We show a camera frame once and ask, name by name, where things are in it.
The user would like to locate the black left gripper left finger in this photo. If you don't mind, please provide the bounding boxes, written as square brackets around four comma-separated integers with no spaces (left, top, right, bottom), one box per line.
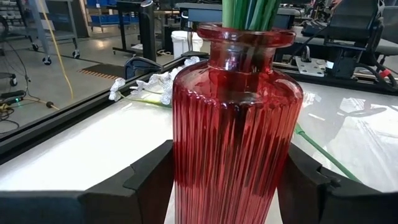
[0,139,175,224]

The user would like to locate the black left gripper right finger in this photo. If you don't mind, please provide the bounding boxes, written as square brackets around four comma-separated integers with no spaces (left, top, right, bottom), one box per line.
[275,142,398,224]

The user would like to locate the red ribbed glass vase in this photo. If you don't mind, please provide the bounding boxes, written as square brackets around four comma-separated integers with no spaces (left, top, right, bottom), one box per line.
[172,22,304,224]

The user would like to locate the white artificial blossom spray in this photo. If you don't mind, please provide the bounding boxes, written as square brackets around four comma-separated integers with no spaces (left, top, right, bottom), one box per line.
[108,55,201,108]
[221,0,282,32]

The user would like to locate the white glossy work surface sheet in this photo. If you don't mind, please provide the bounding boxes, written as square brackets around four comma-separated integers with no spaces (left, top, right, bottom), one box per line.
[0,65,398,224]

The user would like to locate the hazard-striped black floor mat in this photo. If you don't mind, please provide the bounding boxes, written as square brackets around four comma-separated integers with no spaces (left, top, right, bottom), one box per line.
[77,63,125,80]

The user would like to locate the black power strip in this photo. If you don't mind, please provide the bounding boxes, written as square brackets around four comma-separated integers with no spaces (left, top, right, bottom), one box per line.
[0,90,27,102]

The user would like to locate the grey rolling cart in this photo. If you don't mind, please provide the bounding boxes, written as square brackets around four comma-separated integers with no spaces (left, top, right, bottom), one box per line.
[17,0,81,66]

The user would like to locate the white plastic bin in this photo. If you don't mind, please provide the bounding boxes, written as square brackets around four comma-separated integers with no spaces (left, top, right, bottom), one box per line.
[170,30,203,60]

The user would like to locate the blue storage bins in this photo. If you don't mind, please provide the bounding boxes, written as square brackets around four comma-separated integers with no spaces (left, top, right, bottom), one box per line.
[86,0,141,27]

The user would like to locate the grey metal bracket plate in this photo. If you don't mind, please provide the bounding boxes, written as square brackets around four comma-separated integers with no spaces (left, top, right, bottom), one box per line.
[294,55,328,78]

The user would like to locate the yellow hanging power cord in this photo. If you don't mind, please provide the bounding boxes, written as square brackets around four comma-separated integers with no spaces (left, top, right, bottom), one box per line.
[39,0,75,110]

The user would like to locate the black post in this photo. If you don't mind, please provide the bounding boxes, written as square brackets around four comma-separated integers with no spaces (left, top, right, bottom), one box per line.
[139,0,157,62]

